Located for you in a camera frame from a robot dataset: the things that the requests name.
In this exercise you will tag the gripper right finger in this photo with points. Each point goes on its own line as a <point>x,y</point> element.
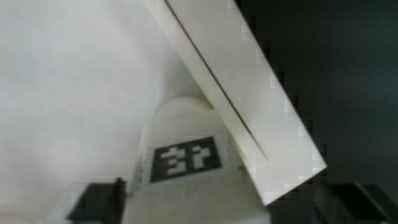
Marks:
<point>352,204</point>

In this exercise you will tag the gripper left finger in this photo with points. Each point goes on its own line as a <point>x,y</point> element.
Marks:
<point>100,206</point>

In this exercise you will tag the white square table top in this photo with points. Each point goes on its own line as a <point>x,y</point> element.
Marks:
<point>89,74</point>

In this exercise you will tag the white U-shaped obstacle fence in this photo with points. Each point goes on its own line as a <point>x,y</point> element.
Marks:
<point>238,82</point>

